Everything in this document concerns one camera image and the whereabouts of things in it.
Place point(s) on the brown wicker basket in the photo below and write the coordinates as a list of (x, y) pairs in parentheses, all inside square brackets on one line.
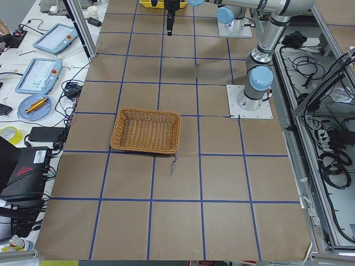
[(141, 130)]

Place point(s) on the black computer box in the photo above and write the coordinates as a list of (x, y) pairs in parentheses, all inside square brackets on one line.
[(22, 171)]

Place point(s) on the aluminium frame post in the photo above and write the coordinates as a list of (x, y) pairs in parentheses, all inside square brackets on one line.
[(74, 9)]

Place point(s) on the black power adapter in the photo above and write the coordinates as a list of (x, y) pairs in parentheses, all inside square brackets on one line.
[(94, 22)]

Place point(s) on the near teach pendant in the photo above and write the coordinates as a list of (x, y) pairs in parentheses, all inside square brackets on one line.
[(40, 76)]

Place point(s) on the teach pendant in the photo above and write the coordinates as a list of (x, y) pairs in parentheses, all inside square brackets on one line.
[(57, 39), (40, 76)]

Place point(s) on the blue plate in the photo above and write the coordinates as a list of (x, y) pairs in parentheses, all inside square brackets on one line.
[(35, 115)]

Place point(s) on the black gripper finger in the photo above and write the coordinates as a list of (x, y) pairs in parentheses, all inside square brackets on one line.
[(170, 23)]

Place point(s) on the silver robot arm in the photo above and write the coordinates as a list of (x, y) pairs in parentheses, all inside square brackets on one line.
[(260, 77)]

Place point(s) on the far teach pendant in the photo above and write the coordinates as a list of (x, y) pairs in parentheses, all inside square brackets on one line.
[(57, 39)]

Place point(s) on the brass cylinder part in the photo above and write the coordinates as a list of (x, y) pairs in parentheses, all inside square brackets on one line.
[(38, 104)]

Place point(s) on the yellow tape roll on desk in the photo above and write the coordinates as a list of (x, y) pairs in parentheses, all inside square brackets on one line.
[(11, 134)]

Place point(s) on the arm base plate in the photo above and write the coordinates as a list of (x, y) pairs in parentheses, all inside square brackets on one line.
[(241, 107), (238, 28)]

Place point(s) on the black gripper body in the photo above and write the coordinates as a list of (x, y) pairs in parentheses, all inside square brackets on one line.
[(171, 4)]

